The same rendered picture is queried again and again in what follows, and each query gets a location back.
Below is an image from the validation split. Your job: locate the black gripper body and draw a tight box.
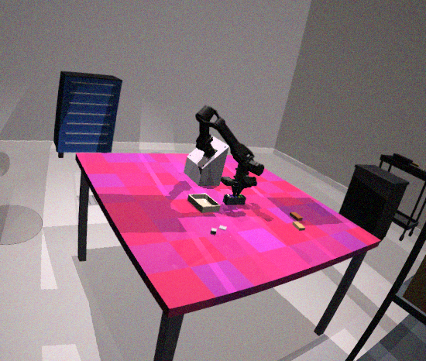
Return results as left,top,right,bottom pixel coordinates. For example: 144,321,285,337
221,167,258,187

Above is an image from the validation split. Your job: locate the tan rectangular block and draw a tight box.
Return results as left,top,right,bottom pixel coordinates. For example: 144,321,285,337
292,222,306,231

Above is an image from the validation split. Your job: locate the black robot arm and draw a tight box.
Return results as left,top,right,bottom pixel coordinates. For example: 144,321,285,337
195,105,264,188

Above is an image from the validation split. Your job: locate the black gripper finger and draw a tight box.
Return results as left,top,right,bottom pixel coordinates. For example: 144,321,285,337
232,185,239,197
236,183,244,197

